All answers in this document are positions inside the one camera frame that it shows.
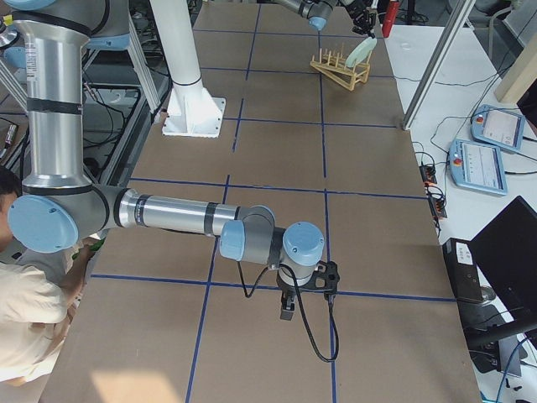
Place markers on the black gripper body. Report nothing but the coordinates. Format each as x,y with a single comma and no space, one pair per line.
362,18
287,290

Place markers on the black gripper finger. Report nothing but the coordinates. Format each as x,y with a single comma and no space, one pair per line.
287,309

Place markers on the light green plate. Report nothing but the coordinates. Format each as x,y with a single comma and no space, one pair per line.
361,52

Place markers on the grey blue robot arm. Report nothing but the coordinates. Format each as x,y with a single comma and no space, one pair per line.
316,12
60,205

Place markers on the red cylinder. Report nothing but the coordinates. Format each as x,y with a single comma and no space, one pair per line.
390,17

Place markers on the wooden dish rack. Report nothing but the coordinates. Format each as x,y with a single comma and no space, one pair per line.
331,63

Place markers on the black desktop box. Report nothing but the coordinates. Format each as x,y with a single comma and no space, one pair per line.
463,275

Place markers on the orange black connector strip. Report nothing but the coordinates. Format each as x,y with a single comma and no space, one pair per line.
435,195

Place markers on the far blue teach pendant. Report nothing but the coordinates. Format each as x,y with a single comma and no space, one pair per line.
498,126

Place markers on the blue teach pendant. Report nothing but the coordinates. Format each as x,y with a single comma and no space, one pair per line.
498,126
478,167

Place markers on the near blue teach pendant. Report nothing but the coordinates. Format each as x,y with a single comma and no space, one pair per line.
478,167

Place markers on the black computer monitor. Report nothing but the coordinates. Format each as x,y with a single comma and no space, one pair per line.
505,252

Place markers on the person in beige clothes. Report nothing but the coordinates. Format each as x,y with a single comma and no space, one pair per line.
38,302

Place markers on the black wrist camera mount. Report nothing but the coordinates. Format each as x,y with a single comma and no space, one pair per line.
325,278

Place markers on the aluminium frame post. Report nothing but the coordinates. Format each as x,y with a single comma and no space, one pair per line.
456,21

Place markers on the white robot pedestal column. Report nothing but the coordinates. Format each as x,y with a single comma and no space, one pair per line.
192,111

